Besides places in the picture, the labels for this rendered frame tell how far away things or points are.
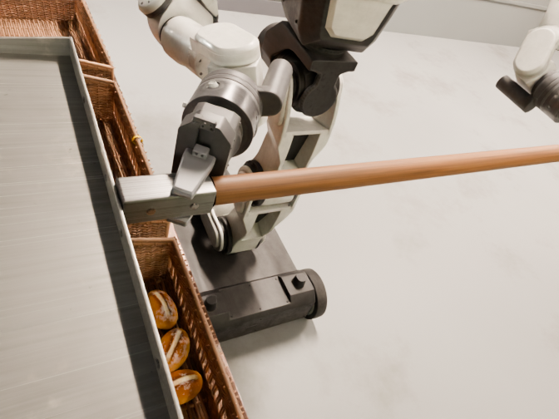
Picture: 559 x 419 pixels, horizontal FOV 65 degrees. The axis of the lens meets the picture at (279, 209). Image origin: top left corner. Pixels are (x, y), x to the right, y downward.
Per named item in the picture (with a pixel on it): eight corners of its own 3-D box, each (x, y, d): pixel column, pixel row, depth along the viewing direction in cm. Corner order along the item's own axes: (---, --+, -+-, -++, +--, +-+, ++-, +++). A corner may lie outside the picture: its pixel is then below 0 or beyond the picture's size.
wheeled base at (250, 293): (140, 219, 187) (145, 161, 164) (249, 204, 212) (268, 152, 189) (185, 357, 153) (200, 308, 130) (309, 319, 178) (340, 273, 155)
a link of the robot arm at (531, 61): (541, 96, 99) (569, 42, 99) (538, 76, 92) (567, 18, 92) (512, 90, 103) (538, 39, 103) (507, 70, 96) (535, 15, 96)
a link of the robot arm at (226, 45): (223, 55, 54) (180, 25, 63) (234, 118, 60) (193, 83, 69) (268, 40, 56) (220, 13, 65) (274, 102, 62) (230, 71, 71)
